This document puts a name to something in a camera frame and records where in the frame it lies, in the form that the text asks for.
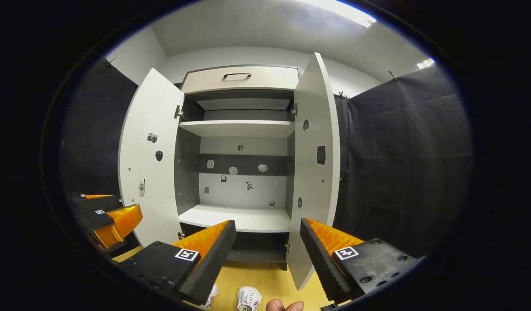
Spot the long ceiling light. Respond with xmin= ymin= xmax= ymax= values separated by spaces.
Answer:
xmin=300 ymin=0 xmax=377 ymax=28

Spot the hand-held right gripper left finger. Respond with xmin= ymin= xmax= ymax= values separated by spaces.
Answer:
xmin=118 ymin=219 xmax=237 ymax=306

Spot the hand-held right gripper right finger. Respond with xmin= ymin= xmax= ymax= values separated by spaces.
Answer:
xmin=300 ymin=218 xmax=426 ymax=305

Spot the white shoe cabinet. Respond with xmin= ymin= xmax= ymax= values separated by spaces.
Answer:
xmin=118 ymin=52 xmax=341 ymax=292

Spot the white cabinet shelf board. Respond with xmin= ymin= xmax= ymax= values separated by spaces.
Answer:
xmin=178 ymin=204 xmax=292 ymax=234
xmin=178 ymin=120 xmax=295 ymax=139

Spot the white canvas shoe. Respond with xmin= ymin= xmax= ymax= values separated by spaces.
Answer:
xmin=237 ymin=286 xmax=263 ymax=311
xmin=200 ymin=284 xmax=219 ymax=310

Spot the black backdrop cloth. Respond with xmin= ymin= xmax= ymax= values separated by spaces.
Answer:
xmin=60 ymin=58 xmax=138 ymax=208
xmin=332 ymin=65 xmax=473 ymax=260

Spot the white cabinet door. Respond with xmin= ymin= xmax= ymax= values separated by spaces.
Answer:
xmin=118 ymin=68 xmax=186 ymax=248
xmin=286 ymin=52 xmax=341 ymax=292

